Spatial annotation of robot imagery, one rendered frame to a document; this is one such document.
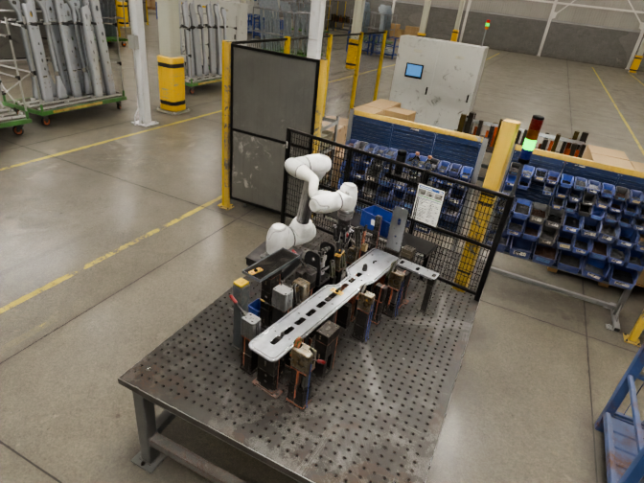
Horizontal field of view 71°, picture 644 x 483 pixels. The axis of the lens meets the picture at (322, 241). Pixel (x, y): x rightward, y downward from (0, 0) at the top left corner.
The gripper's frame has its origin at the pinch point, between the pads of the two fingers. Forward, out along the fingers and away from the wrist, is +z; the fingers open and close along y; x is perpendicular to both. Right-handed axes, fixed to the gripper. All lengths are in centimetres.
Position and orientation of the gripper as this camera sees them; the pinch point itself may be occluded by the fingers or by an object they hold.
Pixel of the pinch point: (340, 247)
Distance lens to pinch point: 270.8
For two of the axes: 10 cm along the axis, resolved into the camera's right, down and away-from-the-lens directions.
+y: 9.2, 2.8, -2.8
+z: -1.1, 8.6, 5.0
